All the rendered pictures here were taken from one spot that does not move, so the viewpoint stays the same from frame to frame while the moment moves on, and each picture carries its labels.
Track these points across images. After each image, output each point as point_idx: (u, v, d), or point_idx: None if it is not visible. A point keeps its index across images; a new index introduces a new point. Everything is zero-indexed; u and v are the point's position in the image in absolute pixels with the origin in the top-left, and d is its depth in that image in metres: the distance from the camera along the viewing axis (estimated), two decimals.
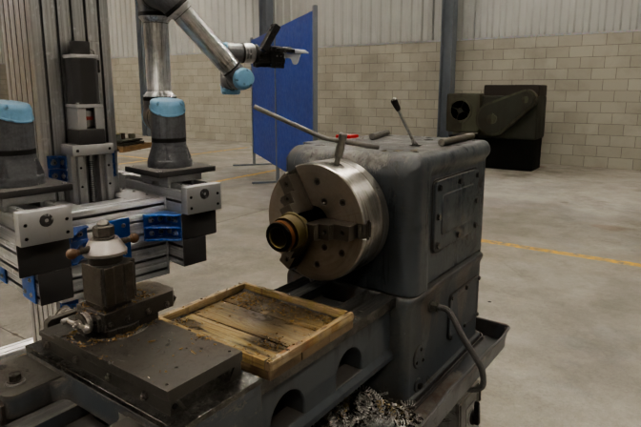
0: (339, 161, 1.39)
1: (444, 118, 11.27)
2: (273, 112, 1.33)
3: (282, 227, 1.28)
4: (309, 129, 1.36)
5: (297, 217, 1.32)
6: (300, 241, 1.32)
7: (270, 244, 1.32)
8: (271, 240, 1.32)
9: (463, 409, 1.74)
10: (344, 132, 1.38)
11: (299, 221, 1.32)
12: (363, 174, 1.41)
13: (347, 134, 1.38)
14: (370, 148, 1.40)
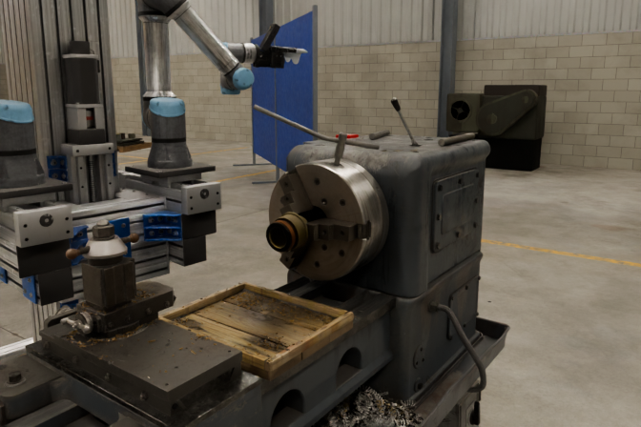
0: (339, 161, 1.39)
1: (444, 118, 11.27)
2: (273, 112, 1.33)
3: (282, 227, 1.28)
4: (309, 129, 1.36)
5: (297, 217, 1.32)
6: (300, 241, 1.32)
7: (270, 244, 1.32)
8: (271, 240, 1.32)
9: (463, 409, 1.74)
10: (344, 132, 1.38)
11: (299, 221, 1.32)
12: (363, 174, 1.41)
13: (347, 134, 1.38)
14: (370, 148, 1.40)
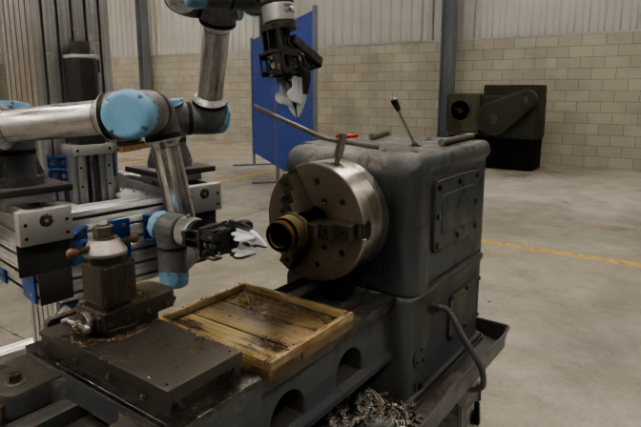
0: (339, 161, 1.39)
1: (444, 118, 11.27)
2: (273, 112, 1.33)
3: (282, 227, 1.28)
4: (309, 129, 1.36)
5: (297, 217, 1.32)
6: (300, 241, 1.32)
7: (270, 244, 1.32)
8: (271, 240, 1.32)
9: (463, 409, 1.74)
10: (344, 132, 1.38)
11: (299, 221, 1.32)
12: (363, 174, 1.41)
13: (347, 134, 1.38)
14: (370, 148, 1.40)
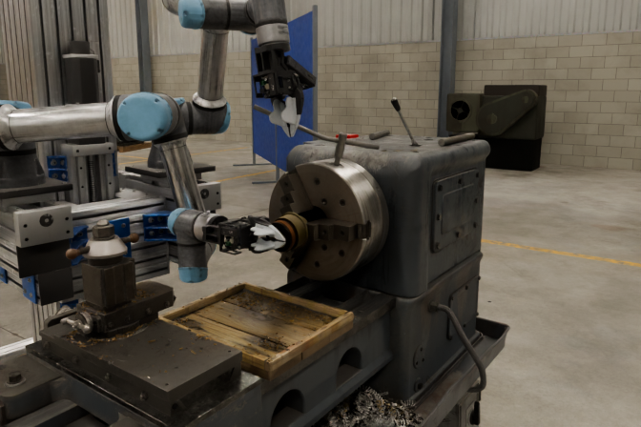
0: (339, 161, 1.39)
1: (444, 118, 11.27)
2: None
3: (282, 227, 1.28)
4: (309, 129, 1.36)
5: (297, 217, 1.32)
6: (300, 241, 1.32)
7: None
8: (271, 240, 1.32)
9: (463, 409, 1.74)
10: (344, 132, 1.38)
11: (299, 221, 1.32)
12: (363, 174, 1.41)
13: (347, 134, 1.38)
14: (370, 148, 1.40)
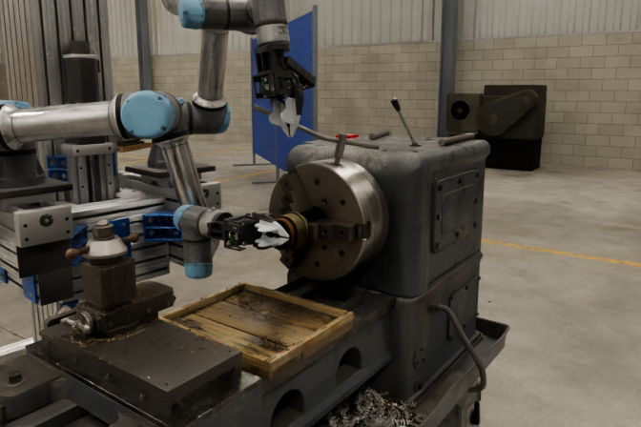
0: (339, 161, 1.39)
1: (444, 118, 11.27)
2: None
3: (282, 224, 1.29)
4: (309, 129, 1.36)
5: (298, 216, 1.33)
6: (300, 240, 1.32)
7: None
8: None
9: (463, 409, 1.74)
10: (344, 132, 1.38)
11: (300, 220, 1.32)
12: (363, 174, 1.41)
13: (347, 134, 1.38)
14: (370, 148, 1.40)
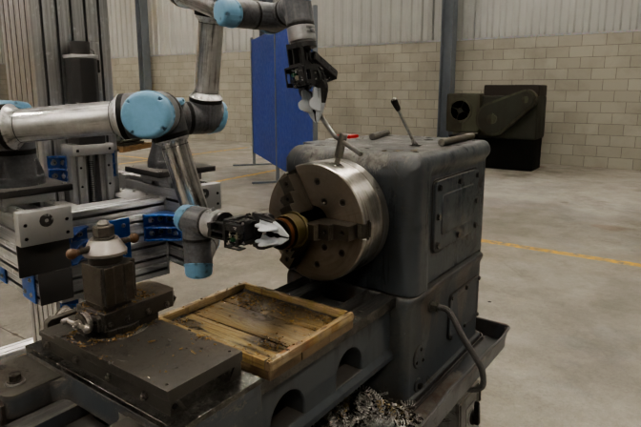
0: (336, 160, 1.39)
1: (444, 118, 11.27)
2: None
3: (282, 224, 1.29)
4: (328, 124, 1.45)
5: (298, 216, 1.33)
6: (300, 240, 1.32)
7: None
8: None
9: (463, 409, 1.74)
10: (347, 133, 1.38)
11: (300, 220, 1.32)
12: (363, 174, 1.41)
13: (345, 135, 1.37)
14: (355, 152, 1.32)
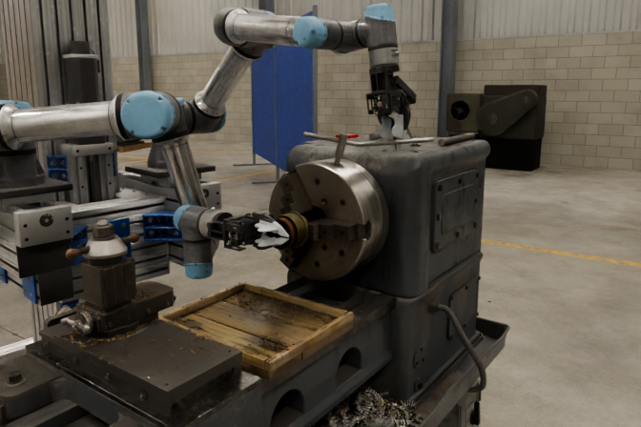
0: (335, 159, 1.40)
1: (444, 118, 11.27)
2: (414, 138, 1.40)
3: (282, 224, 1.29)
4: (376, 141, 1.39)
5: (298, 216, 1.33)
6: (300, 239, 1.32)
7: None
8: None
9: (463, 409, 1.74)
10: (342, 133, 1.37)
11: (300, 219, 1.32)
12: (363, 174, 1.41)
13: (339, 133, 1.37)
14: (311, 136, 1.37)
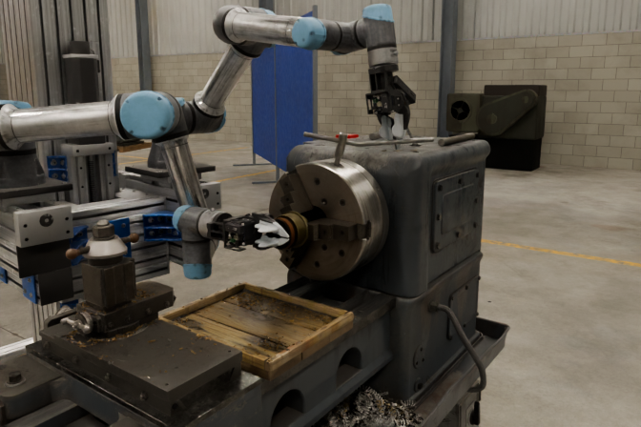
0: (335, 159, 1.40)
1: (444, 118, 11.27)
2: (414, 138, 1.40)
3: (282, 224, 1.29)
4: (376, 140, 1.39)
5: (298, 216, 1.33)
6: (300, 239, 1.32)
7: None
8: None
9: (463, 409, 1.74)
10: (341, 133, 1.37)
11: (300, 219, 1.32)
12: (363, 174, 1.41)
13: (339, 133, 1.37)
14: (311, 136, 1.37)
